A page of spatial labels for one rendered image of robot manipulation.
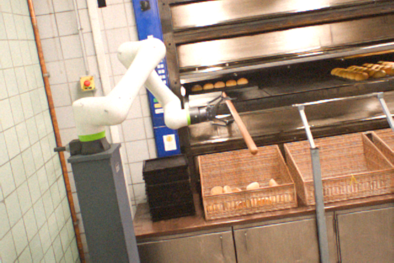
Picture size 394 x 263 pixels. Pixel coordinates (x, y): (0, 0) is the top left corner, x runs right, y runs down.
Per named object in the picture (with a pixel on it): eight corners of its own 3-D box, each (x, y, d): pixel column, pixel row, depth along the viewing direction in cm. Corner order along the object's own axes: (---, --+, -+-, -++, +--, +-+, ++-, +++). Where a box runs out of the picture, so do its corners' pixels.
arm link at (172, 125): (167, 135, 244) (164, 121, 236) (164, 119, 253) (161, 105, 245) (191, 130, 245) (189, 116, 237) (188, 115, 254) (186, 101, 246)
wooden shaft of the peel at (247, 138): (258, 155, 168) (258, 148, 167) (251, 156, 168) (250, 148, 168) (226, 95, 336) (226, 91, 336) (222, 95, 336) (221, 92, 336)
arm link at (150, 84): (133, 80, 230) (151, 71, 228) (132, 68, 239) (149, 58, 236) (168, 121, 254) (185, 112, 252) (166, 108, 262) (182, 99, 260)
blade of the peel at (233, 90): (258, 89, 345) (258, 85, 344) (189, 99, 346) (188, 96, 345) (252, 84, 380) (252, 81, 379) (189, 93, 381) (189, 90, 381)
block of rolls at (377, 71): (329, 74, 371) (329, 68, 370) (385, 66, 371) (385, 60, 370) (357, 81, 311) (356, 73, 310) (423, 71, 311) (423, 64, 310)
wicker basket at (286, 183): (202, 193, 307) (196, 155, 302) (282, 182, 306) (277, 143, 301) (204, 221, 259) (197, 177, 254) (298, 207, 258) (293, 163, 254)
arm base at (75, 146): (50, 159, 199) (48, 146, 198) (62, 151, 214) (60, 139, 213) (106, 152, 197) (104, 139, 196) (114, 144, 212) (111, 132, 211)
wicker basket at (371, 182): (286, 181, 306) (282, 143, 301) (365, 169, 306) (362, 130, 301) (305, 207, 258) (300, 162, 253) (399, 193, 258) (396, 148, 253)
